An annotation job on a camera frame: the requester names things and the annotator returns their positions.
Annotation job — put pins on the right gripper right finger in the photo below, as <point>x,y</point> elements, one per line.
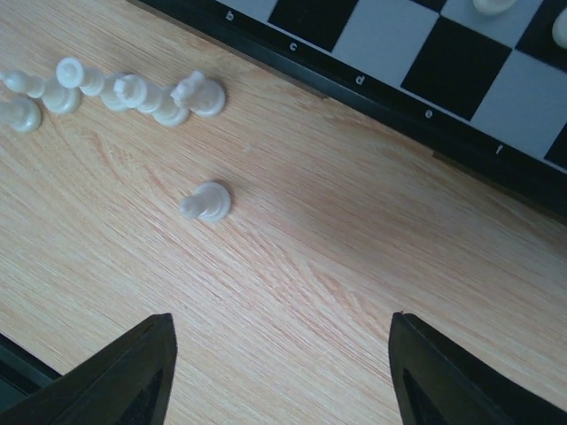
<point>436,381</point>

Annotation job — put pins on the black aluminium frame rail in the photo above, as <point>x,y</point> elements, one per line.
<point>22,374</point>

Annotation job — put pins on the white pawn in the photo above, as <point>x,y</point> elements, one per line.
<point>559,30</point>

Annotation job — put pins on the white pawn table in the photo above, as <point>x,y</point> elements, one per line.
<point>135,92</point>
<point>199,94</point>
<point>55,97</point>
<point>210,202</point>
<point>71,73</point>

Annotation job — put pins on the black white chess board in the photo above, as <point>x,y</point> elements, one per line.
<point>486,92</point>

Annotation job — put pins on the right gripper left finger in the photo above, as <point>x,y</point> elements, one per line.
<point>127,382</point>

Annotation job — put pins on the white pawn board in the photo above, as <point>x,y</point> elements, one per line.
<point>492,8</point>

